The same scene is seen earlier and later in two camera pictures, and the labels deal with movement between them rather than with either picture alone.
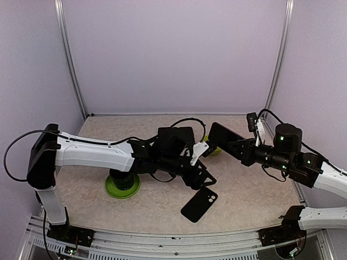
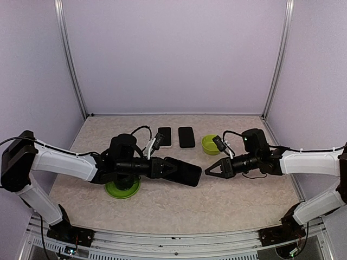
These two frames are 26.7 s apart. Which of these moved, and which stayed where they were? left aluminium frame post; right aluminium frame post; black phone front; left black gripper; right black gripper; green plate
Moved: left black gripper; right black gripper; black phone front
Stayed: left aluminium frame post; right aluminium frame post; green plate
